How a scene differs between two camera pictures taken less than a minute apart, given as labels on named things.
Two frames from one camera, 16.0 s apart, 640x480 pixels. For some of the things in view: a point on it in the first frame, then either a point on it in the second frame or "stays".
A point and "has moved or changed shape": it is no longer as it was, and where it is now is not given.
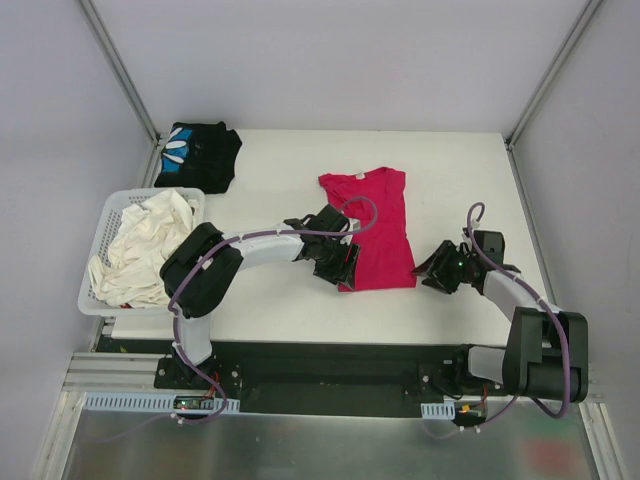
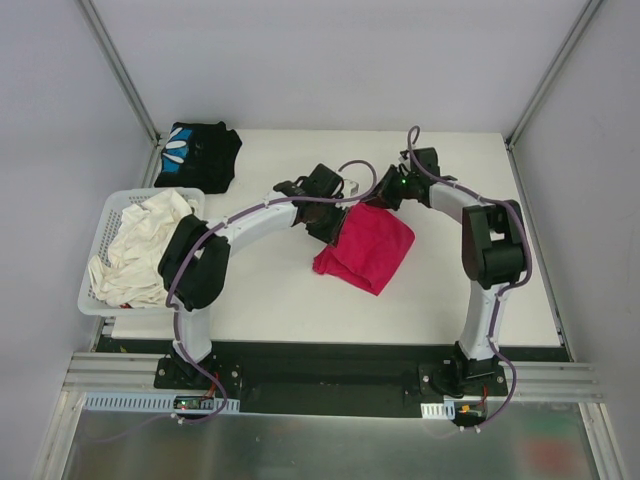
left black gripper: (338, 265) → (326, 228)
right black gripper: (445, 267) → (379, 195)
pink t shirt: (377, 199) has moved or changed shape
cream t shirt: (148, 230) stays
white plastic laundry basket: (116, 203) stays
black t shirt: (198, 156) stays
